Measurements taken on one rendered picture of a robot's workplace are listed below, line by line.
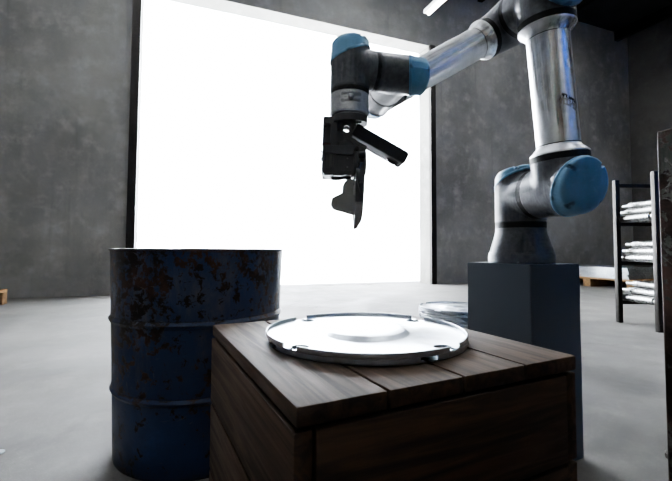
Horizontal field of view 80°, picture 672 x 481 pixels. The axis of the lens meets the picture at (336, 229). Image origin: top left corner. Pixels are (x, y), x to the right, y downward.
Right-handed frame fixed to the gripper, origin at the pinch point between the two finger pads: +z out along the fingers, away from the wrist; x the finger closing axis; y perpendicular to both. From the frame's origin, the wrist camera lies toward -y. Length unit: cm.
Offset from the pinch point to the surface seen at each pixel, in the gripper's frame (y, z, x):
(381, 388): 1.7, 18.3, 36.9
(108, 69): 223, -175, -337
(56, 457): 67, 54, -22
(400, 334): -3.7, 16.8, 20.0
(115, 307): 52, 19, -15
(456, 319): -44, 31, -72
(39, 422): 83, 54, -41
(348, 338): 3.6, 17.0, 21.4
